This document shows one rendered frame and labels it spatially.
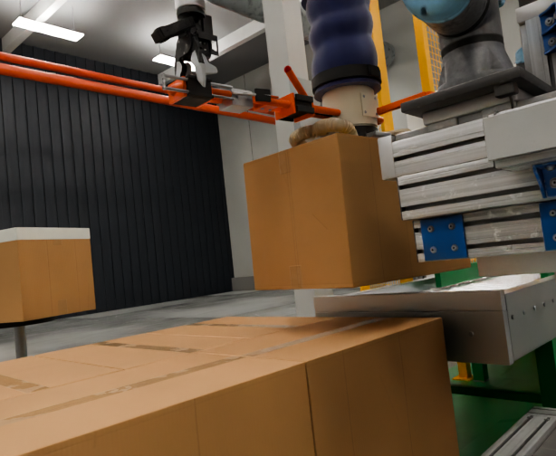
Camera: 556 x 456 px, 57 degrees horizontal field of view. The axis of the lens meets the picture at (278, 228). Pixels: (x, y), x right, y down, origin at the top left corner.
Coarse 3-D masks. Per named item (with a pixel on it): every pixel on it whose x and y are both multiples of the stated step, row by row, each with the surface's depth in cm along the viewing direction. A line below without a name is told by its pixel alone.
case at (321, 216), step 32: (256, 160) 155; (288, 160) 145; (320, 160) 136; (352, 160) 134; (256, 192) 156; (288, 192) 145; (320, 192) 136; (352, 192) 132; (384, 192) 141; (256, 224) 157; (288, 224) 146; (320, 224) 136; (352, 224) 131; (384, 224) 140; (256, 256) 157; (288, 256) 146; (320, 256) 137; (352, 256) 130; (384, 256) 138; (416, 256) 148; (256, 288) 158; (288, 288) 147; (320, 288) 137
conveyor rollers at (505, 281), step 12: (492, 276) 276; (504, 276) 270; (516, 276) 258; (528, 276) 253; (540, 276) 249; (432, 288) 243; (444, 288) 237; (456, 288) 233; (468, 288) 228; (480, 288) 217; (492, 288) 213; (504, 288) 209
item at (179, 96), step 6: (186, 84) 123; (168, 96) 127; (174, 96) 125; (180, 96) 123; (186, 96) 122; (174, 102) 126; (180, 102) 127; (186, 102) 127; (192, 102) 128; (198, 102) 128; (204, 102) 129
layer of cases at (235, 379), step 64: (256, 320) 192; (320, 320) 172; (384, 320) 154; (0, 384) 119; (64, 384) 111; (128, 384) 103; (192, 384) 97; (256, 384) 97; (320, 384) 109; (384, 384) 125; (448, 384) 147; (0, 448) 70; (64, 448) 71; (128, 448) 77; (192, 448) 85; (256, 448) 95; (320, 448) 106; (384, 448) 122; (448, 448) 143
